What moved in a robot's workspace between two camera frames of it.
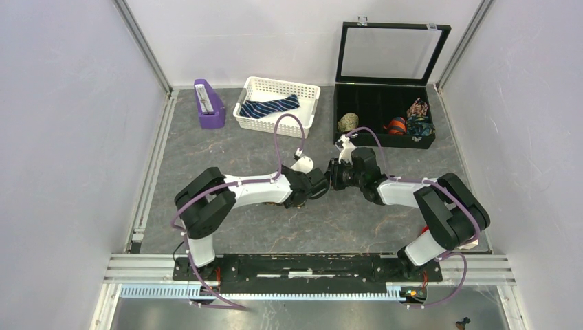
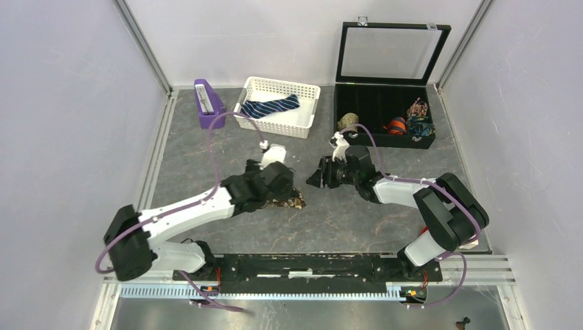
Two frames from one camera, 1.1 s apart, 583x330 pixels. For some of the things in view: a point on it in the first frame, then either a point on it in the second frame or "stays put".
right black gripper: [335, 168] stays put
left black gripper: [284, 167] → [283, 192]
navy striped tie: [249, 109] stays put
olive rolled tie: [348, 122] stays put
